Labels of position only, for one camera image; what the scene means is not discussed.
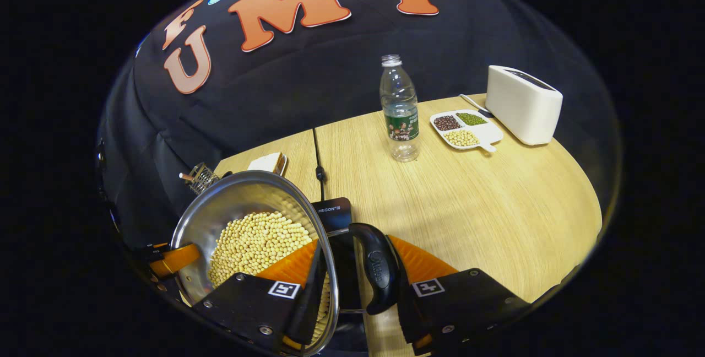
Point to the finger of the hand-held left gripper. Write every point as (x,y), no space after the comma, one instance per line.
(179,259)

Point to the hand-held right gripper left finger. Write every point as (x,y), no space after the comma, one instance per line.
(316,291)

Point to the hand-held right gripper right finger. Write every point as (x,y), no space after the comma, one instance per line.
(468,304)

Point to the stainless steel pot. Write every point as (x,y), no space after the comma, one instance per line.
(204,219)

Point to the pile of soybeans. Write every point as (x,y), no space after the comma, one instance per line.
(253,241)

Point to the black induction cooktop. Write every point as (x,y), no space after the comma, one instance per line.
(333,214)

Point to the white bread sandwich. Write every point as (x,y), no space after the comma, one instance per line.
(267,162)

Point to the small yellow beans pile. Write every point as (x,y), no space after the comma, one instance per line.
(461,138)

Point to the white divided plate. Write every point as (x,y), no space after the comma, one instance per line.
(487,132)

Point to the red beans pile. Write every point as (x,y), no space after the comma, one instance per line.
(446,123)

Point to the green beans pile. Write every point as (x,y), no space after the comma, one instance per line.
(472,119)

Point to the white toaster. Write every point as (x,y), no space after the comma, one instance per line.
(523,109)

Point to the clear plastic water bottle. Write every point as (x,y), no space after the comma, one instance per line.
(401,103)

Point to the black backdrop cloth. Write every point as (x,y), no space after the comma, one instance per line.
(308,81)

